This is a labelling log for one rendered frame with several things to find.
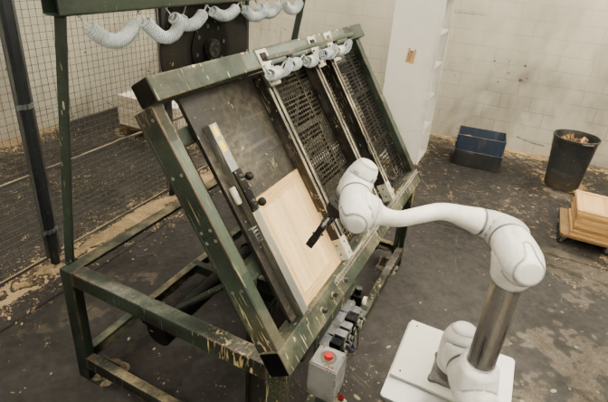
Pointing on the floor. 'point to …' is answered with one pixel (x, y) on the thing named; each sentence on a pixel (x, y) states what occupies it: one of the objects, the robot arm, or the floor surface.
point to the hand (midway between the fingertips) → (313, 239)
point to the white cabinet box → (416, 64)
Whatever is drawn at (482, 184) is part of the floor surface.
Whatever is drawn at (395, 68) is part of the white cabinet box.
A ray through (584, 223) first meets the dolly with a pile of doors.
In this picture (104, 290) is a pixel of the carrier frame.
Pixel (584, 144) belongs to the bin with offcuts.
